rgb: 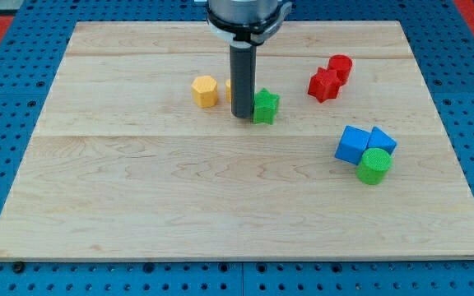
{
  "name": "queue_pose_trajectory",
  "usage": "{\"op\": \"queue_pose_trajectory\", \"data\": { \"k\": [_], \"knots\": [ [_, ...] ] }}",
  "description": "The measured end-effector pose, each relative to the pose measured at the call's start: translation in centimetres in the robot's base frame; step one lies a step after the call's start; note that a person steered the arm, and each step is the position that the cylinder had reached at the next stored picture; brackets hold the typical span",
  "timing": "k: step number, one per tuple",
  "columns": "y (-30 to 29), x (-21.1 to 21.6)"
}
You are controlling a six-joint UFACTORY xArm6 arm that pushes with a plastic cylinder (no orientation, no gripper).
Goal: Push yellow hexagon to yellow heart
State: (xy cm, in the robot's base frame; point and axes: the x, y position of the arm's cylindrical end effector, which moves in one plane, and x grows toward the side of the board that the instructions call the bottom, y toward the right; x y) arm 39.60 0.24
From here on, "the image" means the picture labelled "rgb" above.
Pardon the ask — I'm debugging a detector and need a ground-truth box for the red cylinder block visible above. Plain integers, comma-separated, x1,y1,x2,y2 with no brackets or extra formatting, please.
327,54,353,85

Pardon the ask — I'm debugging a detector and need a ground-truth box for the yellow heart block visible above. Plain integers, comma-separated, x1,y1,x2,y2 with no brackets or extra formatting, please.
225,79,232,103

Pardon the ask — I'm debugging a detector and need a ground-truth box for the green star block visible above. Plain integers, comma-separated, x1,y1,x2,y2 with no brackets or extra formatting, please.
253,88,280,125

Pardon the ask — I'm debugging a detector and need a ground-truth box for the red star block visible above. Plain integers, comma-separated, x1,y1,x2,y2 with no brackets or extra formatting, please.
307,67,342,104

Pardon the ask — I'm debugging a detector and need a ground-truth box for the light wooden board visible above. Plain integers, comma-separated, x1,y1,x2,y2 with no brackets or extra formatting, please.
0,21,474,262

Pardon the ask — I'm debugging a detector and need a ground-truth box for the yellow hexagon block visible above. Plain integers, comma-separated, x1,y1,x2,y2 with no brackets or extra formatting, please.
191,76,218,108

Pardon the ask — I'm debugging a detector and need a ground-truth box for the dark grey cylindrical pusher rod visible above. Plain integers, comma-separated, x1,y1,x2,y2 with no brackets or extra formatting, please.
230,46,256,118

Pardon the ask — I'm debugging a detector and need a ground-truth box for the blue cube block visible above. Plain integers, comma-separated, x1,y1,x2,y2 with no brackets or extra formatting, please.
334,125,370,165

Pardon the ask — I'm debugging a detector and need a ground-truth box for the green cylinder block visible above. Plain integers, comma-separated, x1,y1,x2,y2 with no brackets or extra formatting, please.
355,147,393,185

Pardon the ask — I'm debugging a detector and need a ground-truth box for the blue triangle block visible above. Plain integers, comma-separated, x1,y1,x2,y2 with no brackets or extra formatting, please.
367,127,397,155

